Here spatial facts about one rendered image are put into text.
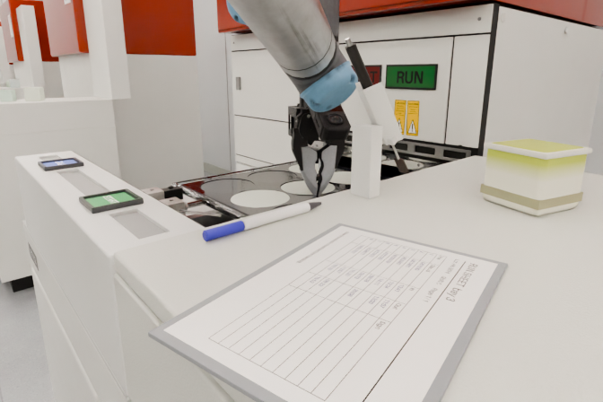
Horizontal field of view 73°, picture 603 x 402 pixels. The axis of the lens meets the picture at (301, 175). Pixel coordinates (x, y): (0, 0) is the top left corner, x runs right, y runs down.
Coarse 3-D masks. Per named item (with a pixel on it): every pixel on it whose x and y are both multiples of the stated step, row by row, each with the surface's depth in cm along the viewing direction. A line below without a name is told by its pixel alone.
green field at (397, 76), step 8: (392, 72) 84; (400, 72) 82; (408, 72) 81; (416, 72) 79; (424, 72) 78; (432, 72) 77; (392, 80) 84; (400, 80) 82; (408, 80) 81; (416, 80) 80; (424, 80) 78; (432, 80) 77
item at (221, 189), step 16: (224, 176) 84; (240, 176) 84; (256, 176) 85; (272, 176) 85; (288, 176) 85; (208, 192) 73; (224, 192) 73; (240, 192) 73; (336, 192) 73; (240, 208) 64; (256, 208) 64; (272, 208) 64
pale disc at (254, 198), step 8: (248, 192) 73; (256, 192) 73; (264, 192) 73; (272, 192) 73; (280, 192) 73; (232, 200) 69; (240, 200) 69; (248, 200) 69; (256, 200) 69; (264, 200) 69; (272, 200) 69; (280, 200) 69
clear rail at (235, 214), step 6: (174, 186) 77; (180, 186) 76; (186, 192) 74; (192, 192) 72; (192, 198) 72; (198, 198) 70; (204, 198) 69; (210, 198) 69; (204, 204) 69; (210, 204) 67; (216, 204) 66; (216, 210) 66; (222, 210) 64; (228, 210) 63; (234, 210) 63; (234, 216) 62; (240, 216) 61; (246, 216) 60
